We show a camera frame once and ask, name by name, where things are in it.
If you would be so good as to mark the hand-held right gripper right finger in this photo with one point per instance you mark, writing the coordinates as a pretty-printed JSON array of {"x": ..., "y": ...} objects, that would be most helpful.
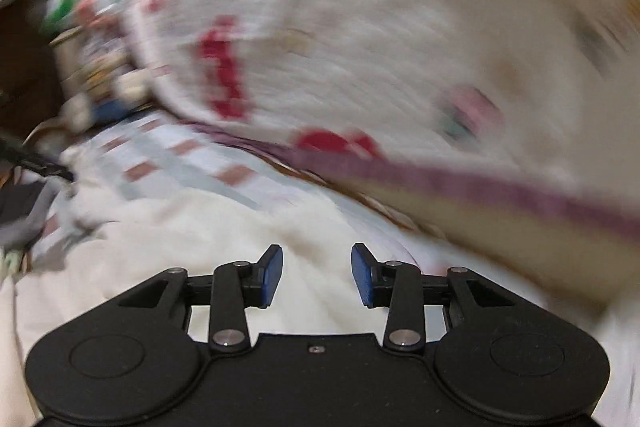
[{"x": 361, "y": 274}]

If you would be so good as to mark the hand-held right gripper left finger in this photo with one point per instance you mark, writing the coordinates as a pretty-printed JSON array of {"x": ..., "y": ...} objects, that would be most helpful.
[{"x": 272, "y": 274}]

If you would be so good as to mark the white fleece garment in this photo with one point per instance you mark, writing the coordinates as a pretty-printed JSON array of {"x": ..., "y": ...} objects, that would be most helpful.
[{"x": 310, "y": 227}]

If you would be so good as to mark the dark wooden cabinet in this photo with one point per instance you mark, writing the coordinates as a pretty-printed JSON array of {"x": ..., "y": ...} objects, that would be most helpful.
[{"x": 25, "y": 72}]

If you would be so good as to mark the grey rabbit plush toy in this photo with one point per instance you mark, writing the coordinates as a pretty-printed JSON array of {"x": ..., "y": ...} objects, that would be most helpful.
[{"x": 107, "y": 72}]

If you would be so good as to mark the patterned floor mat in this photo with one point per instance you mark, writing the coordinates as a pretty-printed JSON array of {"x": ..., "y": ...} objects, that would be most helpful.
[{"x": 165, "y": 157}]

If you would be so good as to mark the beige bed base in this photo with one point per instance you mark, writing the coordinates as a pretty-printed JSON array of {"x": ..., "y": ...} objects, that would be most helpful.
[{"x": 500, "y": 237}]

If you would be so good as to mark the bear print quilt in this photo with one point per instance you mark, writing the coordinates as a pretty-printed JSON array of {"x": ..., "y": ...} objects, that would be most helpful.
[{"x": 350, "y": 32}]

